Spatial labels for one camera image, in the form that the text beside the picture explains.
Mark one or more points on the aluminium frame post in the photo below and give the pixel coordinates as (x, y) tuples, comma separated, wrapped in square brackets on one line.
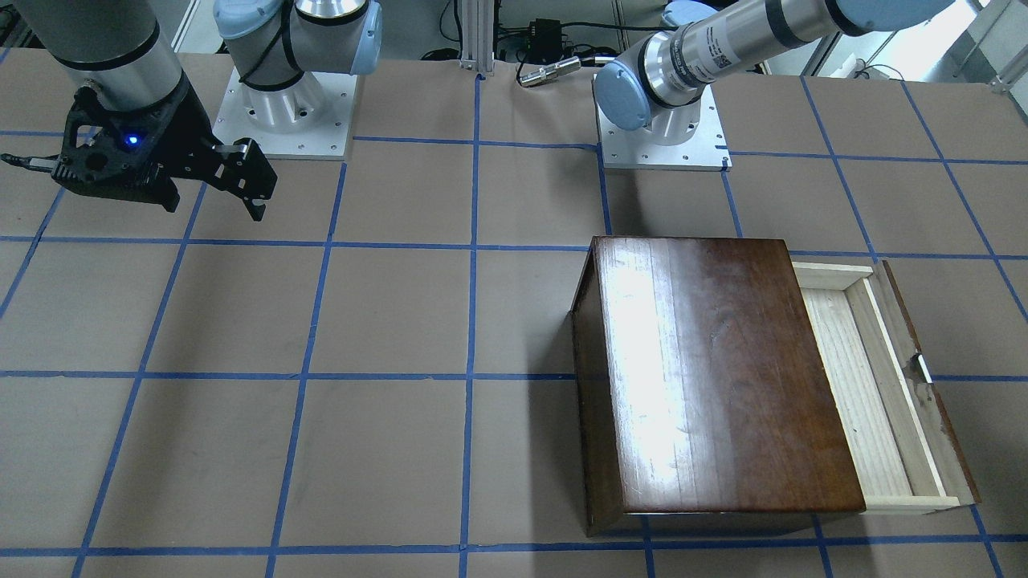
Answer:
[(477, 34)]

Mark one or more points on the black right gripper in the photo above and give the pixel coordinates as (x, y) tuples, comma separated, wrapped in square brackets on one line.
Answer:
[(183, 120)]

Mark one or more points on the light wooden drawer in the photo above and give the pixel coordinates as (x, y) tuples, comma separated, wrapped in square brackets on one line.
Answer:
[(905, 451)]

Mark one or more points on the silver cable connector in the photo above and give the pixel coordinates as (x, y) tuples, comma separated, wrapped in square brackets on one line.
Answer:
[(549, 72)]

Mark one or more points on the black power adapter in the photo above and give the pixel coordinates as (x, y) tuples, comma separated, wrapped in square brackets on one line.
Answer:
[(544, 41)]

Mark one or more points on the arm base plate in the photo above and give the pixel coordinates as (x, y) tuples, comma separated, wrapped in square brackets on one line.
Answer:
[(309, 121), (690, 138)]

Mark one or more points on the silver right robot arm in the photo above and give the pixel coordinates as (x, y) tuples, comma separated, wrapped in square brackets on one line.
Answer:
[(120, 45)]

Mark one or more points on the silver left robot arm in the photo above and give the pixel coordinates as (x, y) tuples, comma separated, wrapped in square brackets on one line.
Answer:
[(657, 84)]

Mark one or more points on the white drawer handle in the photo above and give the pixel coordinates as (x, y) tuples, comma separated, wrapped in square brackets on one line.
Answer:
[(920, 366)]

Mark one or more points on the dark wooden drawer cabinet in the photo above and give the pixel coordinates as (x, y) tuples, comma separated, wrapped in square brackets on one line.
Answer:
[(703, 398)]

